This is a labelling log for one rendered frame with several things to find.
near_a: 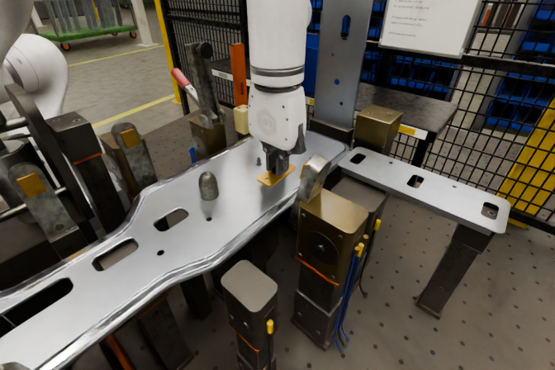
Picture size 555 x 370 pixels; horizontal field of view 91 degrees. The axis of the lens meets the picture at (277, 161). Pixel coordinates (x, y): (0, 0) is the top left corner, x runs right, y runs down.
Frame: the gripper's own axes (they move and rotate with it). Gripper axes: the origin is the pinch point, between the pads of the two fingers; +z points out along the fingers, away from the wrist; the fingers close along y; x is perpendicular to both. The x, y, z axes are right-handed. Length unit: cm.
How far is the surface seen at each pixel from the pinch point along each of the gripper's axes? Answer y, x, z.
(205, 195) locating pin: -4.2, -14.1, 1.5
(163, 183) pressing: -13.8, -16.5, 2.5
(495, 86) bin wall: 21, 214, 36
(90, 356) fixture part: -2.7, -37.7, 15.3
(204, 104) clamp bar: -18.6, -1.9, -7.3
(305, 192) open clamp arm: 11.9, -7.5, -3.7
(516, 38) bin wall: 21, 214, 4
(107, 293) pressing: 0.4, -32.3, 2.7
